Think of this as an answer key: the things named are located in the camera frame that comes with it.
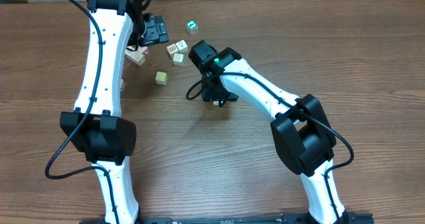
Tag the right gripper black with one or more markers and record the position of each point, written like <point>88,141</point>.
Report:
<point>210,96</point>

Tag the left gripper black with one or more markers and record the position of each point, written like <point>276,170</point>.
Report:
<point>155,30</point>

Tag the yellow wooden block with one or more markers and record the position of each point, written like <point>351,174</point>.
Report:
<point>161,78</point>
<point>138,58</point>

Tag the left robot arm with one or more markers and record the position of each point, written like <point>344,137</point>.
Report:
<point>95,125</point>

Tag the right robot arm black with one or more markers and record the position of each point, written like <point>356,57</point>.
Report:
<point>301,132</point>

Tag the wooden block red side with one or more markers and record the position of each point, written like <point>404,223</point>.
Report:
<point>143,50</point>

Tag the wooden block brown picture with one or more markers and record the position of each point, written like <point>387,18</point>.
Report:
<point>172,50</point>

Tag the wooden block triangle picture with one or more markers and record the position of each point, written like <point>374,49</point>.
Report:
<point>182,46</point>

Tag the wooden block ball picture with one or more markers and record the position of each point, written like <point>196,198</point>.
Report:
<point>129,54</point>

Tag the wooden block green picture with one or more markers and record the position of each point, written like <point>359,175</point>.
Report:
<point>178,59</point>

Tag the green number four block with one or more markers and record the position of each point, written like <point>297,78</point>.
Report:
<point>192,27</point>

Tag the yellow top wooden block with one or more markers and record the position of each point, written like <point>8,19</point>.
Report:
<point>161,78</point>

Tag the wooden block teal side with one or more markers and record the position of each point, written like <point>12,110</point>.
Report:
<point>122,85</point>

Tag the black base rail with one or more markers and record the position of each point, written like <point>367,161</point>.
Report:
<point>299,218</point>

